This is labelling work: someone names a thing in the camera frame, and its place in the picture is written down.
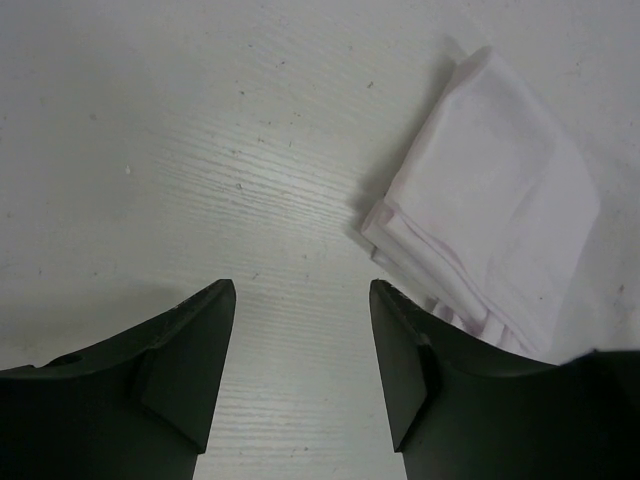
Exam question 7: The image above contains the white tank top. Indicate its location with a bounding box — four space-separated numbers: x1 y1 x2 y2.
361 46 600 359

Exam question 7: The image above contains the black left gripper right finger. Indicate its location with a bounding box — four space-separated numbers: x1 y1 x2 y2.
369 280 639 479

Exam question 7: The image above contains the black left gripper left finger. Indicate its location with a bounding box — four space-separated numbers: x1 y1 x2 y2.
1 279 235 479

